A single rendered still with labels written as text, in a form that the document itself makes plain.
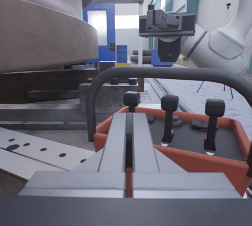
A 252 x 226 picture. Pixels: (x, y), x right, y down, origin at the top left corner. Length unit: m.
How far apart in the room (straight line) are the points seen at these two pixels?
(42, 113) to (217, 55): 1.36
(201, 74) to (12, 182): 0.40
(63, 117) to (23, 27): 0.90
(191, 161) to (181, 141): 0.06
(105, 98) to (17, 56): 0.73
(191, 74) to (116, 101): 1.17
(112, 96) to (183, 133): 1.07
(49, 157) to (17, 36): 0.51
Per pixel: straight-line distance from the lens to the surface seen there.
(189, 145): 0.25
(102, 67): 1.42
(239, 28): 0.62
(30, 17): 0.86
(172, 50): 0.51
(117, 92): 1.31
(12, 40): 0.79
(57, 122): 1.54
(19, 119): 1.72
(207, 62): 0.60
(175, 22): 0.42
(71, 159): 0.43
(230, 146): 0.27
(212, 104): 0.23
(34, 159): 0.46
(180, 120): 0.31
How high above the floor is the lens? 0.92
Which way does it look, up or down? 15 degrees down
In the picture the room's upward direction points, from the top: straight up
